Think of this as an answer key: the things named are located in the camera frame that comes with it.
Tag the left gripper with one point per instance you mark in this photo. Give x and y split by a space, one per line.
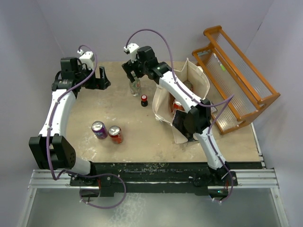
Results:
101 83

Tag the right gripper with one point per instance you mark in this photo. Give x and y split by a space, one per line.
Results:
129 67

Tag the clear bottle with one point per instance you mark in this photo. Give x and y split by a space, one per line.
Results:
135 87

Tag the red can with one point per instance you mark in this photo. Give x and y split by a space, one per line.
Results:
177 106
115 134
188 85

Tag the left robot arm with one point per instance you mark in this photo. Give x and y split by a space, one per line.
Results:
50 148

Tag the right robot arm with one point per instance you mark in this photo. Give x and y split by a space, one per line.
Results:
197 118

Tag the small dark red-capped bottle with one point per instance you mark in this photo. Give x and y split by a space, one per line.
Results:
144 100

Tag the purple soda can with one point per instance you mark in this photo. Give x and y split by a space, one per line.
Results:
99 129

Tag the green-capped marker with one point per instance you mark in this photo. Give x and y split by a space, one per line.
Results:
219 62

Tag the orange wooden rack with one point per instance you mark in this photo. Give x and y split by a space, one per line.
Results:
252 93

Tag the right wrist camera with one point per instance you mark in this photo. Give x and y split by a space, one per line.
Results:
131 49

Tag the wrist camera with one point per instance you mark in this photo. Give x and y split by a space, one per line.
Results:
88 58
131 49

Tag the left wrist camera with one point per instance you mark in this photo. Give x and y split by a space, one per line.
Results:
88 58

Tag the aluminium rail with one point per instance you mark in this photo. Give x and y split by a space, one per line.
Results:
42 179

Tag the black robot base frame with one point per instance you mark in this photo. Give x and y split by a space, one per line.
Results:
107 179

